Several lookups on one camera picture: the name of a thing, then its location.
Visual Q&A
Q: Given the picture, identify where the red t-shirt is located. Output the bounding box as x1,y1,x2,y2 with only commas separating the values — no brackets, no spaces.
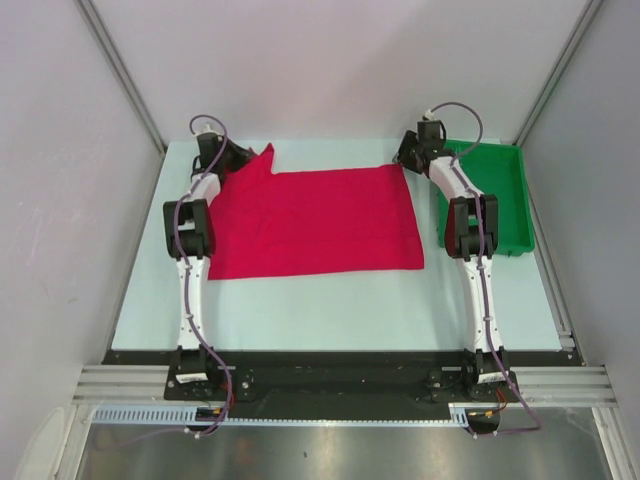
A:
208,145,425,280

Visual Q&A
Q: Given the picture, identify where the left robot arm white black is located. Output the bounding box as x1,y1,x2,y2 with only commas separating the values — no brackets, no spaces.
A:
163,128,256,351

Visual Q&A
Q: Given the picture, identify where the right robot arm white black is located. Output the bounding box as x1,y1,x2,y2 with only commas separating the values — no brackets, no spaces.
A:
394,115,504,354

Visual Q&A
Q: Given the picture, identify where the green plastic tray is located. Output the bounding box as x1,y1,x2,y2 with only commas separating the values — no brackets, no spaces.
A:
458,143,535,256

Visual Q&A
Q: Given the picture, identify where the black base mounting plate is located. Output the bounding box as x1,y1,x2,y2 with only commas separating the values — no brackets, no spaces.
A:
99,349,586,407

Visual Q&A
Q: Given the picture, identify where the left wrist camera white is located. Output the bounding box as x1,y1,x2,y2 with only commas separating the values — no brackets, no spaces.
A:
195,124,219,137

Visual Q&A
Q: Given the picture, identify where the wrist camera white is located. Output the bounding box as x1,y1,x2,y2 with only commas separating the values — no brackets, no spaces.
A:
422,110,439,121
195,124,219,137

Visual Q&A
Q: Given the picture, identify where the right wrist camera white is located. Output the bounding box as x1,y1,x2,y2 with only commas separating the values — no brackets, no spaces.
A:
422,110,439,121

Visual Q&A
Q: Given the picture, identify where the left aluminium corner post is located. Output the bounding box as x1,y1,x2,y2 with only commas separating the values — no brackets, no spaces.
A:
73,0,168,156

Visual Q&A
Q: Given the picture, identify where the aluminium corner post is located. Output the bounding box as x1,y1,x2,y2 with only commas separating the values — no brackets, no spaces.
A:
511,0,607,147
73,0,168,156

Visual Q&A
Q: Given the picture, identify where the right aluminium corner post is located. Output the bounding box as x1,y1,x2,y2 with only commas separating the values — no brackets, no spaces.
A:
511,0,607,147

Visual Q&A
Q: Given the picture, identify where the aluminium frame rail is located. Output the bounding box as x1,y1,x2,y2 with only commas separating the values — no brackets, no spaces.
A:
72,365,617,408

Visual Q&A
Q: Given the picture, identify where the slotted cable duct grey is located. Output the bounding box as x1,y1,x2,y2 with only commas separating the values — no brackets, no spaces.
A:
92,405,469,429

